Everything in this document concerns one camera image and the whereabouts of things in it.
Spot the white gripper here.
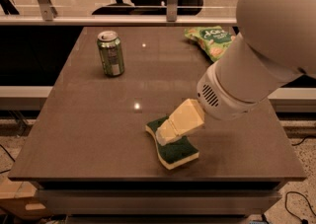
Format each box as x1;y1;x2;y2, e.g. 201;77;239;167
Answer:
155;61;264;146

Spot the black floor cable left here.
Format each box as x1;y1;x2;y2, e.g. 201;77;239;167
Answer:
0;143;16;175

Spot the black floor cable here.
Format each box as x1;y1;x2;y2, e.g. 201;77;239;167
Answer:
0;143;16;175
283;134;316;224

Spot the green snack bag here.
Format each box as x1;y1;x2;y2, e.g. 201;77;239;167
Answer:
185;26;236;62

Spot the black floor cable right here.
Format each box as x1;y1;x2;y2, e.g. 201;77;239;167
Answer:
283;134;316;224

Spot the green and yellow sponge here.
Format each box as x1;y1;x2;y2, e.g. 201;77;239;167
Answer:
145;116;199;170

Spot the green soda can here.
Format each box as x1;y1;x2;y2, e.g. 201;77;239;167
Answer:
97;31;124;77

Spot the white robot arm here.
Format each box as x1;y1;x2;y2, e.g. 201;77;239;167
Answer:
156;0;316;146

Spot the cardboard box under table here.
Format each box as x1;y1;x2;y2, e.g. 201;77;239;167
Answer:
0;179;51;220

